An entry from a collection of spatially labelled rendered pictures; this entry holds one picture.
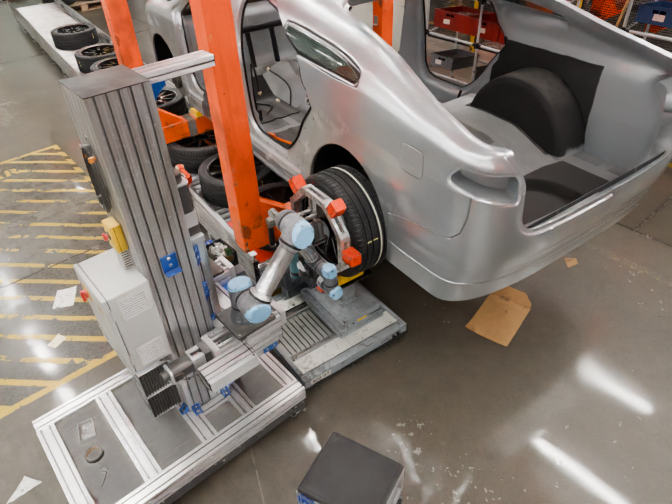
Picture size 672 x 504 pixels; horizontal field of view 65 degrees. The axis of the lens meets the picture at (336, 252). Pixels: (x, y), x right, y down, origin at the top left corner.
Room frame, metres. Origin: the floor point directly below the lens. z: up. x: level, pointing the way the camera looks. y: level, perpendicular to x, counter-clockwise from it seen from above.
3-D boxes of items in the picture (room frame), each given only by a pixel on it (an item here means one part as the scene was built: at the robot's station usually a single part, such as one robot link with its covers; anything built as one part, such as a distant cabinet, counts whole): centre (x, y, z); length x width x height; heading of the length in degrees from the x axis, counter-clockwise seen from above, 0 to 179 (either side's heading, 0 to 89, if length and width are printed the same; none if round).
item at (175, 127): (4.68, 1.38, 0.69); 0.52 x 0.17 x 0.35; 124
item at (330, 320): (2.68, -0.02, 0.13); 0.50 x 0.36 x 0.10; 34
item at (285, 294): (2.88, 0.24, 0.26); 0.42 x 0.18 x 0.35; 124
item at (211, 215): (3.95, 1.25, 0.28); 2.47 x 0.09 x 0.22; 34
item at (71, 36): (8.68, 3.96, 0.39); 0.66 x 0.66 x 0.24
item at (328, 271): (2.04, 0.05, 0.95); 0.11 x 0.08 x 0.11; 34
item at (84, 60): (7.52, 3.16, 0.39); 0.66 x 0.66 x 0.24
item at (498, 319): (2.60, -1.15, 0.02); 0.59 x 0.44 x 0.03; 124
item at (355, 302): (2.64, -0.05, 0.32); 0.40 x 0.30 x 0.28; 34
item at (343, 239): (2.55, 0.09, 0.85); 0.54 x 0.07 x 0.54; 34
